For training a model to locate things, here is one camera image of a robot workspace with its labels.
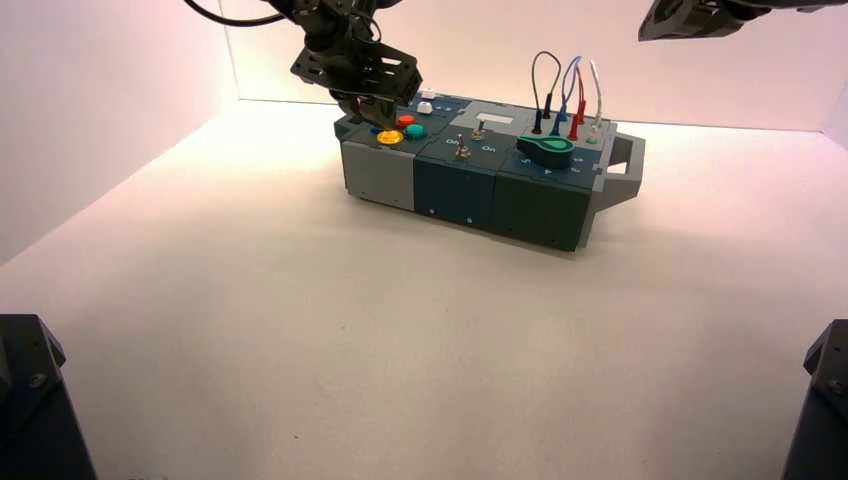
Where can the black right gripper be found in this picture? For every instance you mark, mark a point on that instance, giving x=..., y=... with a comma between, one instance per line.
x=689, y=16

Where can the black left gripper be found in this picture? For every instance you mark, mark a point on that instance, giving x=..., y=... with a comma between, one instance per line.
x=361, y=69

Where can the yellow push button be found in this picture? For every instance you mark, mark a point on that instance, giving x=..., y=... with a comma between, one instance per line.
x=389, y=138

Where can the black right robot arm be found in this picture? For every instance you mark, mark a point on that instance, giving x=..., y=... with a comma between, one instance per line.
x=795, y=3

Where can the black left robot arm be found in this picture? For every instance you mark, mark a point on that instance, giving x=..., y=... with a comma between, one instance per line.
x=324, y=20

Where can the red push button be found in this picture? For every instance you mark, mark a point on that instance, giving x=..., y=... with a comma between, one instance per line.
x=405, y=121

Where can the green push button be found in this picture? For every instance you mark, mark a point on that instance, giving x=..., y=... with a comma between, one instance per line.
x=415, y=131

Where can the white round push button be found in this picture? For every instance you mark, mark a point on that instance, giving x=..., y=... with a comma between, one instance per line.
x=424, y=107

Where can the white square push button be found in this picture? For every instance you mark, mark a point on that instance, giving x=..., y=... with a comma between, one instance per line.
x=428, y=93

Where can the grey and teal control box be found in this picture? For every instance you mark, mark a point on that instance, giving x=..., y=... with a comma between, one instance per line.
x=457, y=189

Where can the green rotary knob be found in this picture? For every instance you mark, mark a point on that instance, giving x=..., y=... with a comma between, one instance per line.
x=546, y=150

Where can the metal toggle switch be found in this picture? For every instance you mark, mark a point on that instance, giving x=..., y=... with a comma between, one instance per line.
x=478, y=131
x=463, y=150

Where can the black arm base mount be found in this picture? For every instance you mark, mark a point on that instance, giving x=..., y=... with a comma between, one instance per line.
x=33, y=411
x=821, y=411

